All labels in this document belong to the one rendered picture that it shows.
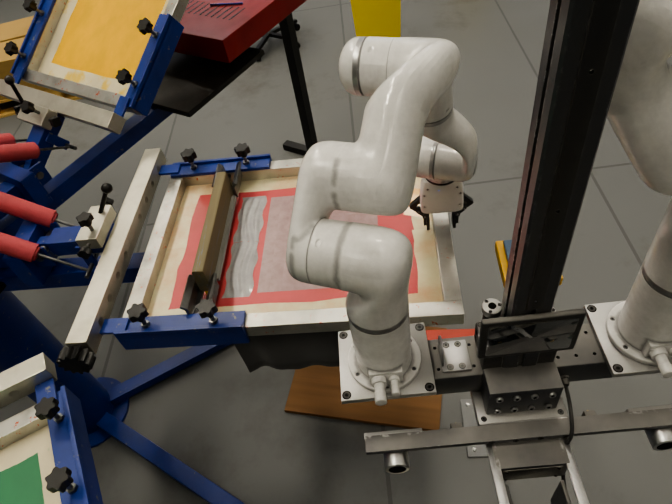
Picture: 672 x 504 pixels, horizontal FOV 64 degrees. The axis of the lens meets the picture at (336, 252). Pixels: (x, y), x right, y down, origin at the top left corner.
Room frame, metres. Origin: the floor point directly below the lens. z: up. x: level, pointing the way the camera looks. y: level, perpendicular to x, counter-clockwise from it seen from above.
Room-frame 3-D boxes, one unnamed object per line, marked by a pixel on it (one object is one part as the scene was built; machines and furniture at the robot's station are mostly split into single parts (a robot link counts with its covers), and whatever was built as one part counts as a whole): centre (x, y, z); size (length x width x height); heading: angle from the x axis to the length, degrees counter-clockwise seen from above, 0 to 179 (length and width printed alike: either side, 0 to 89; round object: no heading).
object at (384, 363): (0.46, -0.04, 1.21); 0.16 x 0.13 x 0.15; 174
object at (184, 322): (0.75, 0.38, 0.98); 0.30 x 0.05 x 0.07; 80
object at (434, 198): (0.92, -0.27, 1.09); 0.10 x 0.08 x 0.11; 80
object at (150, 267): (0.98, 0.10, 0.97); 0.79 x 0.58 x 0.04; 80
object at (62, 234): (1.08, 0.65, 1.02); 0.17 x 0.06 x 0.05; 80
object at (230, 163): (1.30, 0.28, 0.98); 0.30 x 0.05 x 0.07; 80
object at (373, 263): (0.48, -0.04, 1.37); 0.13 x 0.10 x 0.16; 63
